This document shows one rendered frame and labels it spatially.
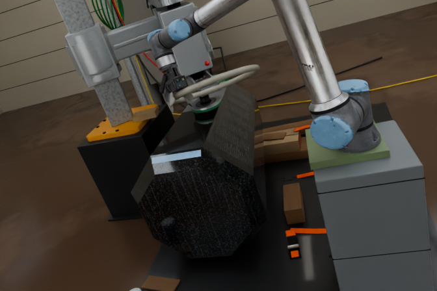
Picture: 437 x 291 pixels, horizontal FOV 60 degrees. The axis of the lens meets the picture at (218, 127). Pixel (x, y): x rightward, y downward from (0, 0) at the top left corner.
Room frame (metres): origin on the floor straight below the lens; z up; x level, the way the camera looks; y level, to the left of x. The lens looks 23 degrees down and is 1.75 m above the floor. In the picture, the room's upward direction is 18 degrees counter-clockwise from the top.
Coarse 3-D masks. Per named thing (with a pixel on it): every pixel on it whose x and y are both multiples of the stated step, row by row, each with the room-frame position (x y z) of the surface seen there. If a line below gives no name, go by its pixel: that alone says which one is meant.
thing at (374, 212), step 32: (384, 128) 1.48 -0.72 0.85; (384, 160) 1.24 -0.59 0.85; (416, 160) 1.18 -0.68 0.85; (320, 192) 1.25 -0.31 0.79; (352, 192) 1.22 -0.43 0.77; (384, 192) 1.19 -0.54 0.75; (416, 192) 1.15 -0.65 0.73; (352, 224) 1.22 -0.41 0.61; (384, 224) 1.19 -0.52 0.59; (416, 224) 1.16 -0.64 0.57; (352, 256) 1.23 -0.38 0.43; (384, 256) 1.20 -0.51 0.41; (416, 256) 1.16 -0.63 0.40; (352, 288) 1.24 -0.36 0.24; (384, 288) 1.20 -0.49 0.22; (416, 288) 1.17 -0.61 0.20
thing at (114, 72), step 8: (96, 24) 3.02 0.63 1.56; (80, 32) 2.89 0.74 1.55; (88, 32) 2.88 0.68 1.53; (96, 32) 2.91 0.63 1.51; (72, 40) 2.88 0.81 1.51; (80, 40) 2.87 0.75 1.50; (104, 40) 2.91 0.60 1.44; (72, 48) 2.87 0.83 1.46; (112, 56) 2.91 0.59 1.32; (104, 72) 2.89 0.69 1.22; (112, 72) 2.90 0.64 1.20; (88, 80) 2.87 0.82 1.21; (96, 80) 2.87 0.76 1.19; (104, 80) 2.89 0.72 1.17
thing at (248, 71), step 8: (224, 72) 1.63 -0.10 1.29; (232, 72) 1.63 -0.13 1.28; (240, 72) 1.64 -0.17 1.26; (248, 72) 1.92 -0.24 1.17; (256, 72) 1.85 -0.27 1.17; (208, 80) 1.61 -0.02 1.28; (216, 80) 1.61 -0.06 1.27; (232, 80) 2.01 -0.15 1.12; (240, 80) 1.98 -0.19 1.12; (184, 88) 1.66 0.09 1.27; (192, 88) 1.62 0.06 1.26; (208, 88) 2.04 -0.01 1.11; (216, 88) 2.03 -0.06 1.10; (176, 96) 1.68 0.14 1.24; (200, 96) 2.02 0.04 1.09
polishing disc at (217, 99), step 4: (212, 96) 2.56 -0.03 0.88; (216, 96) 2.54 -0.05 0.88; (212, 100) 2.48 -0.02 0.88; (216, 100) 2.46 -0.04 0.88; (220, 100) 2.46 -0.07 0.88; (192, 104) 2.53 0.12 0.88; (196, 104) 2.51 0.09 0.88; (208, 104) 2.43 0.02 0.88; (212, 104) 2.41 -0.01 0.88; (216, 104) 2.40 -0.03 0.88; (192, 108) 2.45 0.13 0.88; (196, 108) 2.42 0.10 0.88; (200, 108) 2.39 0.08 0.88; (204, 108) 2.38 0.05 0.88
